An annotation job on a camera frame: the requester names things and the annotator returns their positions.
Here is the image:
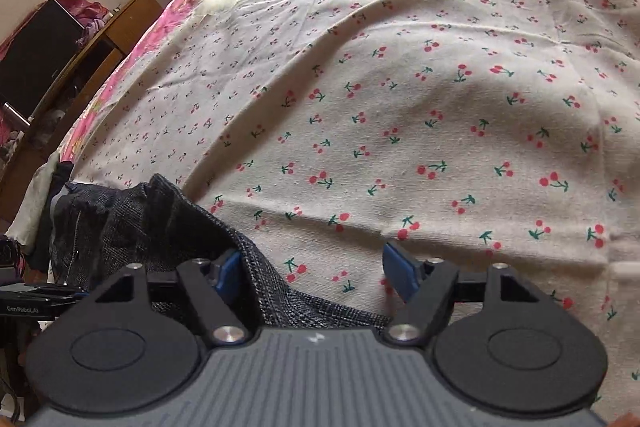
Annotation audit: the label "black speaker box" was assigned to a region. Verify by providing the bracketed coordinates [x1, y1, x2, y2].
[0, 0, 87, 120]

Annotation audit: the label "cherry print cloth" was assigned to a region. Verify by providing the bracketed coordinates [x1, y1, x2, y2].
[64, 0, 640, 427]

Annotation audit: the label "wooden cabinet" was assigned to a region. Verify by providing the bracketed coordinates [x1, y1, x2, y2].
[0, 0, 167, 190]

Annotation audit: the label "pink purple cloth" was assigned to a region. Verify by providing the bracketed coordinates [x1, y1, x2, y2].
[54, 0, 115, 35]

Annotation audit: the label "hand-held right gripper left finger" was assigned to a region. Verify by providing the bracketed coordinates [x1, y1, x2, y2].
[87, 249, 251, 346]

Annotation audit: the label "white cloth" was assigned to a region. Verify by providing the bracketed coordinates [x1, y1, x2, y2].
[9, 151, 63, 250]

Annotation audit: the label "dark grey plaid pants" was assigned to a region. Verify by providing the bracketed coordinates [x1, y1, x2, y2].
[49, 173, 392, 329]

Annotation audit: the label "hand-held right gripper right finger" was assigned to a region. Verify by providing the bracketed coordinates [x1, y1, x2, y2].
[382, 241, 548, 346]

